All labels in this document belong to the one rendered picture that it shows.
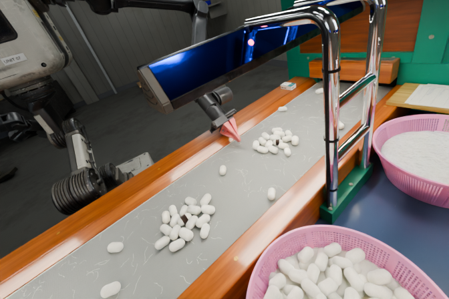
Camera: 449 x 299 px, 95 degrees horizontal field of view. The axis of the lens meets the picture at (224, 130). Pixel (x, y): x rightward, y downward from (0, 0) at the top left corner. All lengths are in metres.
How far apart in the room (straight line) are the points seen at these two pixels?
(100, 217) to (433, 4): 1.09
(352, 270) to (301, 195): 0.15
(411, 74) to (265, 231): 0.72
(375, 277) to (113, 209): 0.60
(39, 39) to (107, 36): 5.24
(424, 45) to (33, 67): 1.23
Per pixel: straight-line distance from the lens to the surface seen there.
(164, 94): 0.32
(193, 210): 0.55
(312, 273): 0.45
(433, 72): 0.93
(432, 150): 0.70
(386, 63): 0.89
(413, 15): 0.91
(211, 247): 0.50
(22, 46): 0.94
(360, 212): 0.60
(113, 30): 6.14
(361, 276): 0.46
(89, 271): 0.63
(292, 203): 0.49
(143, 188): 0.69
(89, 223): 0.71
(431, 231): 0.61
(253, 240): 0.45
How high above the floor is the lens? 1.15
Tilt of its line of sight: 30 degrees down
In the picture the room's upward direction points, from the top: 18 degrees counter-clockwise
